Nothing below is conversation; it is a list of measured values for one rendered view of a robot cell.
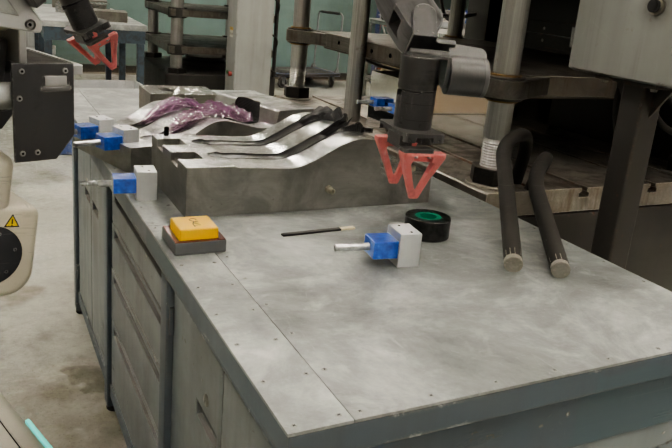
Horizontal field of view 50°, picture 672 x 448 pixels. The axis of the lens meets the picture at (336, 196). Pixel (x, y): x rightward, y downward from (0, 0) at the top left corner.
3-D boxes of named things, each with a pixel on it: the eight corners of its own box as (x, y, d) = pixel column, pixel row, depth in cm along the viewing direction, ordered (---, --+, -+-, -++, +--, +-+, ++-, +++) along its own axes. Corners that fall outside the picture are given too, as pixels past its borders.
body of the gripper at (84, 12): (91, 23, 160) (76, -9, 155) (113, 28, 153) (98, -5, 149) (66, 36, 157) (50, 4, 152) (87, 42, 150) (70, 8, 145)
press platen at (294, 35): (498, 158, 159) (511, 78, 154) (279, 73, 269) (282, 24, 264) (740, 150, 196) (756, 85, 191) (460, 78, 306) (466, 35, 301)
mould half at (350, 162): (185, 218, 124) (187, 141, 120) (151, 177, 146) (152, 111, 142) (428, 202, 146) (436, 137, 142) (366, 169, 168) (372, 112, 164)
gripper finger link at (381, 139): (407, 179, 116) (415, 122, 114) (425, 192, 110) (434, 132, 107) (368, 178, 114) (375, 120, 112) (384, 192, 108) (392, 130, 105)
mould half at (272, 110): (130, 174, 147) (130, 121, 144) (74, 146, 164) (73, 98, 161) (312, 151, 181) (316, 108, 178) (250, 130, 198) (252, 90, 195)
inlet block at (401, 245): (338, 270, 107) (341, 236, 106) (328, 258, 112) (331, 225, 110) (418, 266, 112) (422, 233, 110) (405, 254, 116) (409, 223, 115)
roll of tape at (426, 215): (424, 245, 121) (427, 225, 120) (393, 230, 127) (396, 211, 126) (458, 239, 126) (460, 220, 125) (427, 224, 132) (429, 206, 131)
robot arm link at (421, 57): (399, 45, 106) (407, 48, 101) (444, 49, 107) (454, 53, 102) (393, 91, 108) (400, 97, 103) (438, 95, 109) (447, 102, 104)
